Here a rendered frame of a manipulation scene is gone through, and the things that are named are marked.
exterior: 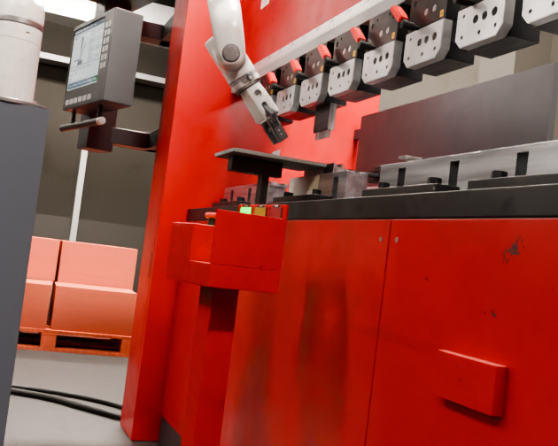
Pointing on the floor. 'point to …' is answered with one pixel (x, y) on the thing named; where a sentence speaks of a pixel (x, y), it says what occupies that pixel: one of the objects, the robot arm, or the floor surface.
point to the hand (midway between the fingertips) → (277, 135)
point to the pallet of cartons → (79, 297)
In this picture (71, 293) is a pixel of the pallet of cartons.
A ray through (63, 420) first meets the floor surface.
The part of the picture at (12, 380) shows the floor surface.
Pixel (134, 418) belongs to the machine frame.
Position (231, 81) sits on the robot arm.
